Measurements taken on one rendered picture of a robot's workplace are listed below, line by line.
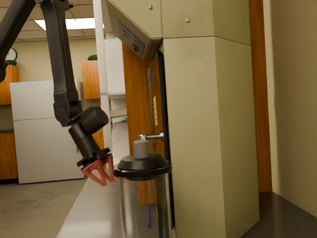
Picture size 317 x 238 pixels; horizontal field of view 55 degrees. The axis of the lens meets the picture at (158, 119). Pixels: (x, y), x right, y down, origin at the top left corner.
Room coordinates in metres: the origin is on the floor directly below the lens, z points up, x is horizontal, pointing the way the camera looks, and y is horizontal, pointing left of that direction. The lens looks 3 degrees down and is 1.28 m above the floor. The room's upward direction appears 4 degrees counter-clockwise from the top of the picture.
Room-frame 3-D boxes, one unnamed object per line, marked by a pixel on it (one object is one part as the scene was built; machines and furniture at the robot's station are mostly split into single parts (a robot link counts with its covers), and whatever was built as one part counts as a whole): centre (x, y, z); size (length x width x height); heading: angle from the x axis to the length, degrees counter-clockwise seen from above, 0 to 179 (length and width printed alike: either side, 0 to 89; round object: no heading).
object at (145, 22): (0.80, 0.05, 1.46); 0.32 x 0.12 x 0.10; 6
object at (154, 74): (0.80, 0.00, 1.19); 0.30 x 0.01 x 0.40; 5
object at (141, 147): (0.55, 0.03, 1.18); 0.09 x 0.09 x 0.07
